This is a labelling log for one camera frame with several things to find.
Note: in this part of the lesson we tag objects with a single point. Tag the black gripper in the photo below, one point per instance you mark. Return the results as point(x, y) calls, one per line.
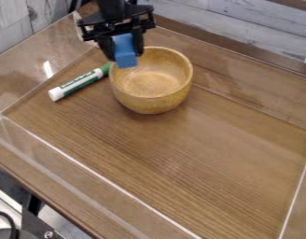
point(118, 17)

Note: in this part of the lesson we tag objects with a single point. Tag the blue rectangular block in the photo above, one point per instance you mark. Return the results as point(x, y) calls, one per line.
point(126, 55)

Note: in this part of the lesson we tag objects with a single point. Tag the brown wooden bowl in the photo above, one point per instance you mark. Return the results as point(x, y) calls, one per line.
point(156, 86)

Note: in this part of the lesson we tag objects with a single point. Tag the green and white marker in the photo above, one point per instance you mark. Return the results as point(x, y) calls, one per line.
point(73, 86)

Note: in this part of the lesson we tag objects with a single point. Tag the clear acrylic front barrier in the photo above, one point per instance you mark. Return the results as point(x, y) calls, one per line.
point(96, 204)

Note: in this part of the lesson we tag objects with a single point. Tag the black metal base plate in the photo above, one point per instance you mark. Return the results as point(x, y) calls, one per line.
point(37, 229)

